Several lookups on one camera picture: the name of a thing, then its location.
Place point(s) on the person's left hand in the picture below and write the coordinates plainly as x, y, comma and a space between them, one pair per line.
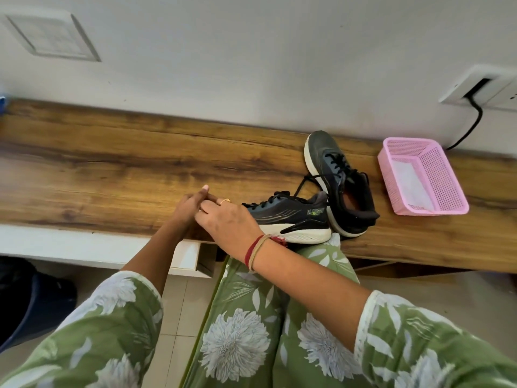
183, 216

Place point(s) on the person's right hand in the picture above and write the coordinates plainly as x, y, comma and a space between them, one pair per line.
232, 226

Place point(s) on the person's left fingers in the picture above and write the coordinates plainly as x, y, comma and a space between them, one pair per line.
198, 195

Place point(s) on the person's right fingers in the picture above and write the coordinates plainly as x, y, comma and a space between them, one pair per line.
210, 208

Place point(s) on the person's left forearm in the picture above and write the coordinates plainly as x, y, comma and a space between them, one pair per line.
151, 256

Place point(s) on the person's right forearm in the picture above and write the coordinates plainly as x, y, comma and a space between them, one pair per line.
311, 286

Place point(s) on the beige wrist band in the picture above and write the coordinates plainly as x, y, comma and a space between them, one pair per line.
257, 252

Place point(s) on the black sneaker with white sole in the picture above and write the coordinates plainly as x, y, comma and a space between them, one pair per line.
291, 216
347, 185

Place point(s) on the green floral dress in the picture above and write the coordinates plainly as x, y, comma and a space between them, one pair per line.
242, 319

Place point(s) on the dark blue bin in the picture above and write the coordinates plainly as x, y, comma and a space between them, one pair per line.
28, 303

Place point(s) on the white paper sheet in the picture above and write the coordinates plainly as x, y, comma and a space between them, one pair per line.
410, 183

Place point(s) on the small blue object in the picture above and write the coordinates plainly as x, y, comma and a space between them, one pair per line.
2, 104

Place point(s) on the pink plastic mesh basket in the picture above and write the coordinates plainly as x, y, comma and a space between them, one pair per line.
444, 181

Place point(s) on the white wall switch plate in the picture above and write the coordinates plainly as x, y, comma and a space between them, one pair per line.
52, 34

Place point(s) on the white wall socket plate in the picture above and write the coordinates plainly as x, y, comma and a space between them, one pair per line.
458, 88

